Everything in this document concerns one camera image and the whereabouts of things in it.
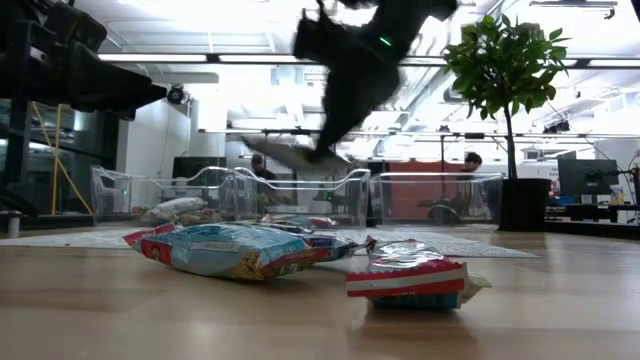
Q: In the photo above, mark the green leafy plant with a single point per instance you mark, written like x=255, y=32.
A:
x=505, y=65

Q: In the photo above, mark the orange partition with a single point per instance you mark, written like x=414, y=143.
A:
x=415, y=192

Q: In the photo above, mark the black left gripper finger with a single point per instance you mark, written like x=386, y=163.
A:
x=115, y=90

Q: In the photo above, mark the grey cylinder post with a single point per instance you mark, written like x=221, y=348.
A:
x=13, y=225

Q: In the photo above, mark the light blue granola bar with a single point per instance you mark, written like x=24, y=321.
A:
x=225, y=250

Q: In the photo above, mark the black plant pot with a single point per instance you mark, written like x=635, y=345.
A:
x=523, y=205

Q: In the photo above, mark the dark blue granola bar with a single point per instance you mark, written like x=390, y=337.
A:
x=335, y=246

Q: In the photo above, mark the red white snack packet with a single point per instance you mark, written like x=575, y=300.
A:
x=405, y=282

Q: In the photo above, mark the black monitor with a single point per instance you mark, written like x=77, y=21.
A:
x=192, y=166
x=587, y=177

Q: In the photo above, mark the clear plastic bin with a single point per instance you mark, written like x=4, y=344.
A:
x=480, y=200
x=350, y=200
x=120, y=200

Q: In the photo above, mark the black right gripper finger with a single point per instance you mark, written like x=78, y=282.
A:
x=340, y=125

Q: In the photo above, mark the person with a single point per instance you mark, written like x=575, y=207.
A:
x=260, y=167
x=471, y=162

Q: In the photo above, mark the background workbench frame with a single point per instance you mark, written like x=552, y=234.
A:
x=280, y=132

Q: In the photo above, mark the background desk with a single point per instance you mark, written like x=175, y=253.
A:
x=590, y=210

